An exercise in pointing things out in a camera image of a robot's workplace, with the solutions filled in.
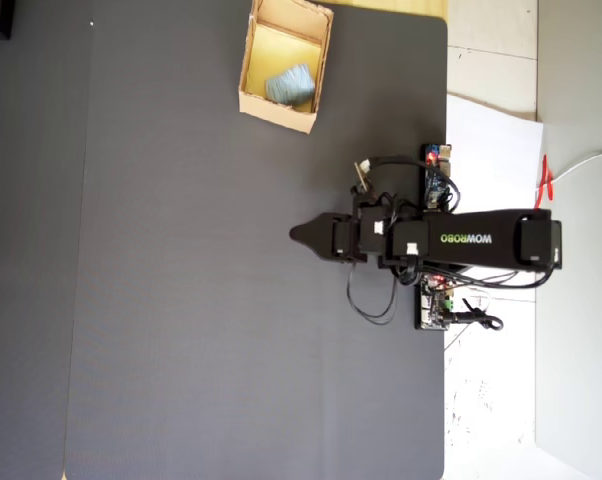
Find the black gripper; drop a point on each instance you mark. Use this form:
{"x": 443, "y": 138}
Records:
{"x": 343, "y": 236}

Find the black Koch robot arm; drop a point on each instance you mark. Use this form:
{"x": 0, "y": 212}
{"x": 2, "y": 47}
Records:
{"x": 471, "y": 245}

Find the open cardboard box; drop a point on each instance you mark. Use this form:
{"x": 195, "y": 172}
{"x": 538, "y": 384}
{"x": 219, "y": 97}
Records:
{"x": 276, "y": 112}

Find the large black table mat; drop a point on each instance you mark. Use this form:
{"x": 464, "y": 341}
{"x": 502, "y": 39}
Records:
{"x": 206, "y": 250}

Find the blue circuit board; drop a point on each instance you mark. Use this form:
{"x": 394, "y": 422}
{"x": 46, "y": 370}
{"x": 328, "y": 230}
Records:
{"x": 433, "y": 185}

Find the green black controller board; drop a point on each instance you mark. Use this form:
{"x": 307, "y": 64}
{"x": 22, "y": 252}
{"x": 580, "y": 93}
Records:
{"x": 431, "y": 310}

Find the white paper sheet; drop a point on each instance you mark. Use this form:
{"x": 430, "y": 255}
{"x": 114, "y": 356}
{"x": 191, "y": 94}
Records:
{"x": 491, "y": 165}

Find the grey panel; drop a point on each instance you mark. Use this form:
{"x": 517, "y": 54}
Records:
{"x": 581, "y": 325}

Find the dark grey table mat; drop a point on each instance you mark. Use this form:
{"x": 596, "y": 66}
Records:
{"x": 26, "y": 250}

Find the small wrist camera board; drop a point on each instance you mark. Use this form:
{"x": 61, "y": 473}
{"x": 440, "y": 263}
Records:
{"x": 361, "y": 177}

